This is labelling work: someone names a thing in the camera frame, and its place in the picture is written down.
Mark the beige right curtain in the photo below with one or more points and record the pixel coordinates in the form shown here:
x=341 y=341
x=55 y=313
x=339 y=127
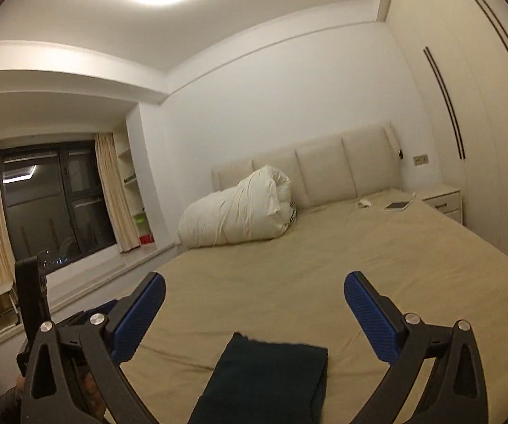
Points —
x=117 y=207

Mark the wall socket plate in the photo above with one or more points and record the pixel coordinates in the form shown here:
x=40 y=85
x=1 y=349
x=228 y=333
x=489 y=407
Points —
x=420 y=160

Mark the white bedside table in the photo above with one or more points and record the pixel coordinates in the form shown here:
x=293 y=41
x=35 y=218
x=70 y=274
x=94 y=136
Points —
x=444 y=199

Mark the rolled white duvet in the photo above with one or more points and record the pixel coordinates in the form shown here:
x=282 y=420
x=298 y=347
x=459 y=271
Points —
x=257 y=208

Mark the beige bed with sheet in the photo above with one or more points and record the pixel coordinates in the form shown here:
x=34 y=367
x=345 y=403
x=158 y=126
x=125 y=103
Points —
x=290 y=290

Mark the cream padded headboard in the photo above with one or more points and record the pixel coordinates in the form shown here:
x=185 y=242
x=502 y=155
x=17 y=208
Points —
x=343 y=166

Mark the striped pillow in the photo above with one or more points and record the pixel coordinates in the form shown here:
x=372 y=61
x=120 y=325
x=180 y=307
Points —
x=293 y=212

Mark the small white remote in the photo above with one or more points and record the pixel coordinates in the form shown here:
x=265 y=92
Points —
x=364 y=203

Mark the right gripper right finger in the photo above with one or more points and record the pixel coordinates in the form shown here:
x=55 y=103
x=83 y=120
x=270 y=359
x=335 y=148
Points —
x=455 y=391

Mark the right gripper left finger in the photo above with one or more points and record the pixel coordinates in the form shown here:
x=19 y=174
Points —
x=98 y=340

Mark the dark teal knit sweater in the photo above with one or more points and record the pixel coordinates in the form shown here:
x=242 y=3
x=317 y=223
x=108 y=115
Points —
x=259 y=382

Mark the white wardrobe with black handles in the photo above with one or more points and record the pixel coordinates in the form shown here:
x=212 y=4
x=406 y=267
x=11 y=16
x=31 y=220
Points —
x=457 y=52

